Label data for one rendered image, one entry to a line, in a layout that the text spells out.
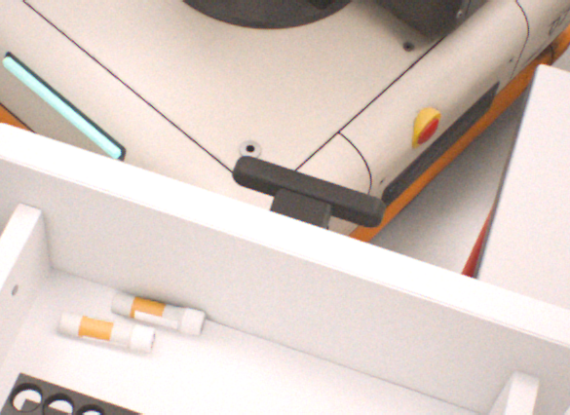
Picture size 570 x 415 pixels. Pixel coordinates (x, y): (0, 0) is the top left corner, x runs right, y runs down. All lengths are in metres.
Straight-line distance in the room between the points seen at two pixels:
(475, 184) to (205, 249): 1.16
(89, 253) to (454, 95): 0.90
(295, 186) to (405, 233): 1.07
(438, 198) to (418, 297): 1.14
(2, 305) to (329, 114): 0.85
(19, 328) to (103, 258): 0.05
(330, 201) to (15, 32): 0.91
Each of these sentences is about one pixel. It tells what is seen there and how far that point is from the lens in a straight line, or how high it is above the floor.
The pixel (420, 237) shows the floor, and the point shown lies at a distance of 1.64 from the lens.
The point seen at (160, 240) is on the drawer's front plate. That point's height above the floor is 0.90.
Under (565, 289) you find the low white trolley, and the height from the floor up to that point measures 0.76.
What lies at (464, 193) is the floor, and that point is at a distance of 1.69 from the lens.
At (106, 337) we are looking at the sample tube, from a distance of 0.61.
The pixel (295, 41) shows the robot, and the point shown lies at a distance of 1.44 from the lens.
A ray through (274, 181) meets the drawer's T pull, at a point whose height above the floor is 0.91.
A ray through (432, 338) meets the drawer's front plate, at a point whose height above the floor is 0.89.
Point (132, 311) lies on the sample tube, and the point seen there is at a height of 0.85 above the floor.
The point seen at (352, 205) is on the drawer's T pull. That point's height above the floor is 0.91.
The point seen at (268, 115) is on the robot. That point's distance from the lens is 1.37.
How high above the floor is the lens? 1.40
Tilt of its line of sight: 59 degrees down
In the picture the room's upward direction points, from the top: 10 degrees clockwise
